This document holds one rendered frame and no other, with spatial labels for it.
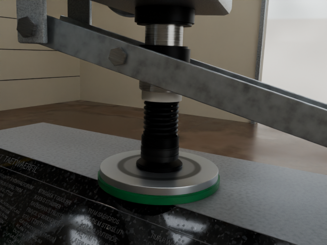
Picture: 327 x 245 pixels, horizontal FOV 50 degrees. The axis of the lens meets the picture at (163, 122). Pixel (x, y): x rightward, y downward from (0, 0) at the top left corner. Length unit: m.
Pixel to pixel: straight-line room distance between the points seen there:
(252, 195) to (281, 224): 0.10
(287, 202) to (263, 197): 0.04
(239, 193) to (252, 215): 0.08
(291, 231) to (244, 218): 0.07
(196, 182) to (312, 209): 0.18
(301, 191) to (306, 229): 0.14
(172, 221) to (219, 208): 0.07
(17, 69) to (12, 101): 0.55
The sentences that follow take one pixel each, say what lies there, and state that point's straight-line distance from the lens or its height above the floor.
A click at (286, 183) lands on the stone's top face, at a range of 0.69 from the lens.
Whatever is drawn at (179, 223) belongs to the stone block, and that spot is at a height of 0.81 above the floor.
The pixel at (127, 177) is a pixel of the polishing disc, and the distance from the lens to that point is 0.58.
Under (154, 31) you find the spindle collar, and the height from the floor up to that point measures 1.08.
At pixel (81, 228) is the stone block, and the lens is 0.62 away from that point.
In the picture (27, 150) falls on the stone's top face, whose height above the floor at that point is 0.82.
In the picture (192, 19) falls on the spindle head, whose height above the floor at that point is 1.11.
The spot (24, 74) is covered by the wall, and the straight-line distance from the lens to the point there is 6.57.
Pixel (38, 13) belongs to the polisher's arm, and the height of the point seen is 1.10.
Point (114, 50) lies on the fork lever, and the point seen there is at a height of 1.05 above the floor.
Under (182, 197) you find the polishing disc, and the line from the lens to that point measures 0.55.
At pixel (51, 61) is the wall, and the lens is 6.95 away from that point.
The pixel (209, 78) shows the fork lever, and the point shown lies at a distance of 0.53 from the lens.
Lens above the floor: 1.05
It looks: 11 degrees down
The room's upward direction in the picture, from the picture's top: 2 degrees clockwise
